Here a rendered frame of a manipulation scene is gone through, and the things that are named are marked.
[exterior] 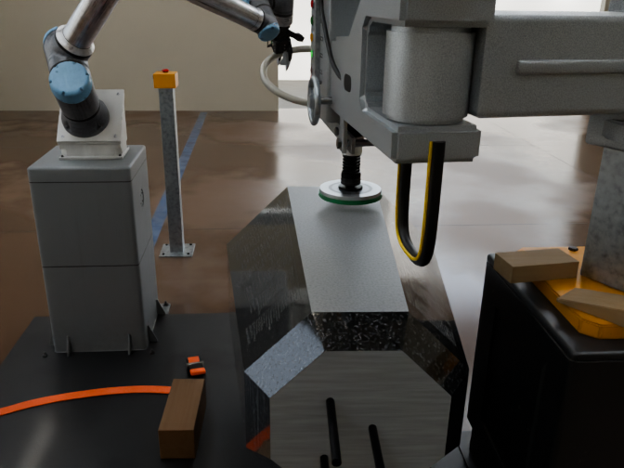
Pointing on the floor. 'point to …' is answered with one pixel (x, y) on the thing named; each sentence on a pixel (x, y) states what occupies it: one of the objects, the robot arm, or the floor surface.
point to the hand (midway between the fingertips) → (283, 64)
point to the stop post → (165, 82)
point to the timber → (182, 419)
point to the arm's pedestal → (97, 251)
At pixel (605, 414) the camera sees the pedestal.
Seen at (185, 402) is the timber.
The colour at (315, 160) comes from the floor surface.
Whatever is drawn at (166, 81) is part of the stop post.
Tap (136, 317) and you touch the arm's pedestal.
